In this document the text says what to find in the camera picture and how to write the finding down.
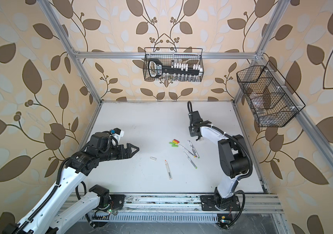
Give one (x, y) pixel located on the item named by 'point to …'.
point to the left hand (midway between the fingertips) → (133, 149)
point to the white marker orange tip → (168, 170)
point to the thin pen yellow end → (194, 156)
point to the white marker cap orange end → (153, 158)
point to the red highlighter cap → (176, 141)
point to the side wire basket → (272, 101)
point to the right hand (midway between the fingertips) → (197, 131)
